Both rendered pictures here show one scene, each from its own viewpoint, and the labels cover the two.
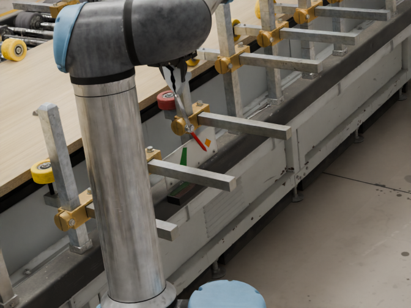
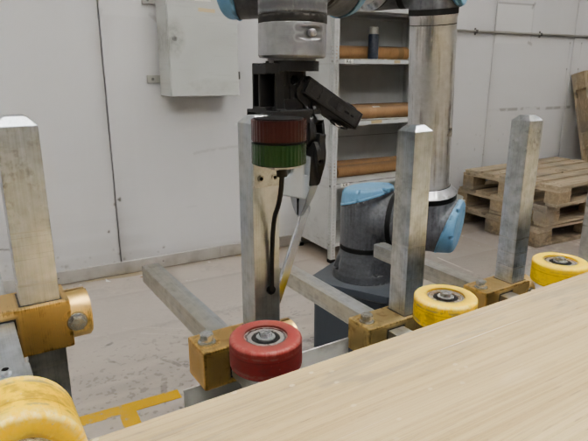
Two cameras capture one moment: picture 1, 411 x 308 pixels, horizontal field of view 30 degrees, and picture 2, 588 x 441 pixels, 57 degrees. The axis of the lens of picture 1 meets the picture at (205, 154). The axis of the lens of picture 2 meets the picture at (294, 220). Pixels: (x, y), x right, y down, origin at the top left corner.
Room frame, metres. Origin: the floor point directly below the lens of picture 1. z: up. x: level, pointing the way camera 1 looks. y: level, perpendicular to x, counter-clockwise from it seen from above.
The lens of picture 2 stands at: (2.68, 0.28, 1.19)
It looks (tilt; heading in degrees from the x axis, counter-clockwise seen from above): 16 degrees down; 199
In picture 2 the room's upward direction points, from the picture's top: straight up
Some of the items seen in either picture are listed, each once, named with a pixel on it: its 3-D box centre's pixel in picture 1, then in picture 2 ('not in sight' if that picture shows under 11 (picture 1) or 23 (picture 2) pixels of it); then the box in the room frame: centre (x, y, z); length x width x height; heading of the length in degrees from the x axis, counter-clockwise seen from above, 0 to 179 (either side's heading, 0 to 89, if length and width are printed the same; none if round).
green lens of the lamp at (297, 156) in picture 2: not in sight; (278, 152); (2.13, 0.08, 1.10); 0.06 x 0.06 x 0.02
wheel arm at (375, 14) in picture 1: (323, 10); not in sight; (2.68, -0.50, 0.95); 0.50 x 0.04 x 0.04; 51
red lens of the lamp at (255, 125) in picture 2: not in sight; (278, 129); (2.13, 0.08, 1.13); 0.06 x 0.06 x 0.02
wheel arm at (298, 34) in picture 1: (288, 33); not in sight; (2.49, -0.34, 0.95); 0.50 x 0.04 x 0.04; 51
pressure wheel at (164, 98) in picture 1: (172, 110); (266, 377); (2.19, 0.08, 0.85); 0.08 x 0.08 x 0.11
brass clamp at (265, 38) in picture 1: (273, 33); not in sight; (2.51, -0.29, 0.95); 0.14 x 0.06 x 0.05; 141
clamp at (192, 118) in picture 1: (189, 118); (247, 350); (2.12, 0.03, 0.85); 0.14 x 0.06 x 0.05; 141
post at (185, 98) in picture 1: (183, 106); (261, 307); (2.10, 0.04, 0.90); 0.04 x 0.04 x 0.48; 51
